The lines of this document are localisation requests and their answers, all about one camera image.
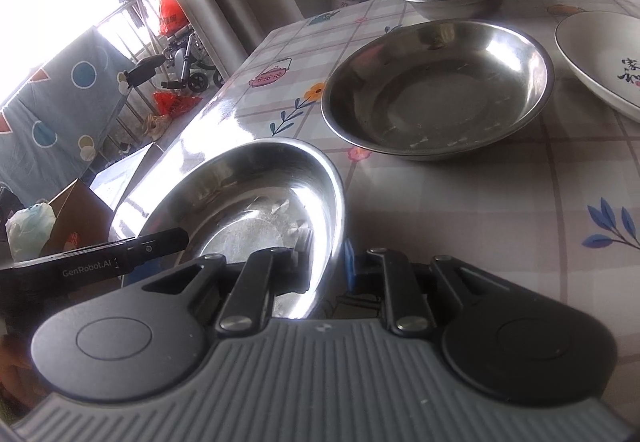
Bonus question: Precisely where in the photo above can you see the red hanging plastic bag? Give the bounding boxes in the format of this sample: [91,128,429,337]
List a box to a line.
[157,0,188,36]

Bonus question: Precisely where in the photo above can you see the white ceramic plate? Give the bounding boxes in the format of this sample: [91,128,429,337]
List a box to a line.
[554,10,640,123]

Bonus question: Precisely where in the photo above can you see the black padded seat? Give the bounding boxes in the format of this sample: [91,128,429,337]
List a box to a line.
[122,54,167,91]

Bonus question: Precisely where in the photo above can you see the large speckled steel plate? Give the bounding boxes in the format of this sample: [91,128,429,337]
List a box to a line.
[320,19,557,163]

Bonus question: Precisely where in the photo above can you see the cardboard box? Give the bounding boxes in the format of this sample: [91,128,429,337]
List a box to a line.
[40,178,118,257]

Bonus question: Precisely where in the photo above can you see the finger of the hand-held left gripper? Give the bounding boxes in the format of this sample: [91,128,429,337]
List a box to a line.
[111,228,192,269]

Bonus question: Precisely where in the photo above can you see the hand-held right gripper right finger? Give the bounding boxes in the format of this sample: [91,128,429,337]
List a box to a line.
[345,248,503,338]

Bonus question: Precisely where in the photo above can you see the pale green plastic bag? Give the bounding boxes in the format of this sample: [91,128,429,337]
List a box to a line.
[5,203,56,263]

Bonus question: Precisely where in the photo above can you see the red crumpled bag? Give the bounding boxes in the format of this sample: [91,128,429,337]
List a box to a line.
[152,90,198,117]

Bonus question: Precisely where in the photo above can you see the blue dotted blanket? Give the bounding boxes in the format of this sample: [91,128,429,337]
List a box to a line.
[0,28,128,195]

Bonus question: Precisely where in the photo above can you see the wheelchair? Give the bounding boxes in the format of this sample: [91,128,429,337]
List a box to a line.
[162,29,226,95]

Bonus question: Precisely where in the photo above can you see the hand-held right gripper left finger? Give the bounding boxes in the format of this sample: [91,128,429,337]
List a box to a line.
[141,246,301,337]

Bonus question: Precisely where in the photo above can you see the wide shallow steel basin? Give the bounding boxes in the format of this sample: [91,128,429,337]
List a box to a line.
[107,138,348,320]

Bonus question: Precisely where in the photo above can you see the beige crumpled bag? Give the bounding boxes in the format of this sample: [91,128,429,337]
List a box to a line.
[142,114,173,140]

